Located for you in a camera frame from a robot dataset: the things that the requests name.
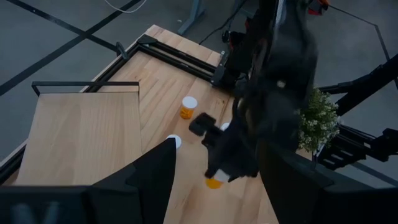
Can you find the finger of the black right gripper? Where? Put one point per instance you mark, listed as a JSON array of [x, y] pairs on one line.
[[220, 160], [245, 163]]

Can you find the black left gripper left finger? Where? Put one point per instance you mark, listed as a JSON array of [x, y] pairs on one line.
[[146, 186]]

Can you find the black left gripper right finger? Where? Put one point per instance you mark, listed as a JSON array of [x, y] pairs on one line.
[[292, 193]]

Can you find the orange pill bottle white cap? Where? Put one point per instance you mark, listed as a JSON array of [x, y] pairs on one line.
[[186, 112], [214, 184]]

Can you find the white melatonin bottle blue label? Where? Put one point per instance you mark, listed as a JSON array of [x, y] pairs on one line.
[[178, 141]]

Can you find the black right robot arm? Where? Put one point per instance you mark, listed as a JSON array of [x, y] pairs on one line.
[[289, 62]]

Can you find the green potted plant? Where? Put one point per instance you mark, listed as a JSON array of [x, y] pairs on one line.
[[317, 124]]

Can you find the grey metal table leg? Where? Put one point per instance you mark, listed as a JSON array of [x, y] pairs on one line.
[[194, 15]]

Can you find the black clamp lever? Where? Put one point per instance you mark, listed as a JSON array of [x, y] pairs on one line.
[[122, 51]]

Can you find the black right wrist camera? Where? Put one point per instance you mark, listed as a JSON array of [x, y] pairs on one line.
[[202, 124]]

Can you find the wooden shelf black metal frame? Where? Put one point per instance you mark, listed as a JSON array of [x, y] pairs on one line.
[[77, 133]]

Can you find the black aluminium table frame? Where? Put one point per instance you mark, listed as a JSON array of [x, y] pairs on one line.
[[146, 40]]

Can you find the red metal cart frame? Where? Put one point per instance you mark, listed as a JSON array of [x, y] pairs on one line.
[[317, 7]]

